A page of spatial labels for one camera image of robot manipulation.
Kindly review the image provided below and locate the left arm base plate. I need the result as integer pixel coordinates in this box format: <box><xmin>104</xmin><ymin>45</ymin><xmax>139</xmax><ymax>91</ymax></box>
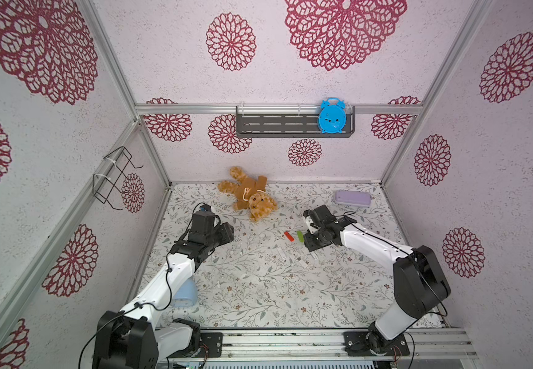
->
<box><xmin>168</xmin><ymin>332</ymin><xmax>223</xmax><ymax>359</ymax></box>

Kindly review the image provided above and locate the light blue cup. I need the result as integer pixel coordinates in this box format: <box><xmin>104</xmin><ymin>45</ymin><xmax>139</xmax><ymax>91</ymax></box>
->
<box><xmin>171</xmin><ymin>278</ymin><xmax>198</xmax><ymax>308</ymax></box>

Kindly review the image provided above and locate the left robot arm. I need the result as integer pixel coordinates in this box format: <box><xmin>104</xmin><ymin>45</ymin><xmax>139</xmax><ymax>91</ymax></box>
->
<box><xmin>88</xmin><ymin>202</ymin><xmax>234</xmax><ymax>368</ymax></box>

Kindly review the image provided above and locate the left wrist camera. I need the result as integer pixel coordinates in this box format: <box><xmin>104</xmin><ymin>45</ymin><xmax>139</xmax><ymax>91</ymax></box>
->
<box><xmin>195</xmin><ymin>203</ymin><xmax>215</xmax><ymax>217</ymax></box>

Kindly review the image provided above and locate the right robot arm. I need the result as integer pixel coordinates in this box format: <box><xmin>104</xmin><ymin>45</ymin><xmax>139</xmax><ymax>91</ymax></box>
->
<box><xmin>303</xmin><ymin>205</ymin><xmax>451</xmax><ymax>356</ymax></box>

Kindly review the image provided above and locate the aluminium front rail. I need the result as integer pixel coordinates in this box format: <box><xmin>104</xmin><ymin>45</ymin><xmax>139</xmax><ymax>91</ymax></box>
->
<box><xmin>200</xmin><ymin>328</ymin><xmax>478</xmax><ymax>364</ymax></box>

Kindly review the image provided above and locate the blue alarm clock toy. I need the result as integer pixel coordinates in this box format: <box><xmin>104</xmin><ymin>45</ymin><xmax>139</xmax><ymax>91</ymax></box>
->
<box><xmin>317</xmin><ymin>98</ymin><xmax>346</xmax><ymax>134</ymax></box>

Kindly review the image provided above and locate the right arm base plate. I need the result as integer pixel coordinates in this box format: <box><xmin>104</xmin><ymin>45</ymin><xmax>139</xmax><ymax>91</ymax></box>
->
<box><xmin>343</xmin><ymin>331</ymin><xmax>410</xmax><ymax>357</ymax></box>

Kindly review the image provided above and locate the grey wall shelf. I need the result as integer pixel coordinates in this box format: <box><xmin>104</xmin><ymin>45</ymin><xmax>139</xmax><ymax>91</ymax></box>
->
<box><xmin>235</xmin><ymin>106</ymin><xmax>355</xmax><ymax>138</ymax></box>

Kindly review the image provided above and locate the red usb drive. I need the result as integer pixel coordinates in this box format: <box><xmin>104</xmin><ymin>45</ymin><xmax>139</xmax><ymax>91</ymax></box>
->
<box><xmin>284</xmin><ymin>232</ymin><xmax>295</xmax><ymax>242</ymax></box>

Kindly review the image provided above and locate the brown teddy bear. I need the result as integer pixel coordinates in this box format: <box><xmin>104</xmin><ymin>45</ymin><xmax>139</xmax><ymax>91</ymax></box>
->
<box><xmin>217</xmin><ymin>166</ymin><xmax>278</xmax><ymax>222</ymax></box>

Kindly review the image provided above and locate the purple rectangular case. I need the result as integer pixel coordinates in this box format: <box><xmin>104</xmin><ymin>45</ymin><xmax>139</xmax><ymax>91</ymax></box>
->
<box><xmin>334</xmin><ymin>190</ymin><xmax>373</xmax><ymax>208</ymax></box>

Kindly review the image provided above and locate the black wire wall rack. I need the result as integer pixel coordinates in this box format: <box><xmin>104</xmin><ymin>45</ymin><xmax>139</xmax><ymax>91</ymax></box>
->
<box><xmin>91</xmin><ymin>146</ymin><xmax>144</xmax><ymax>212</ymax></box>

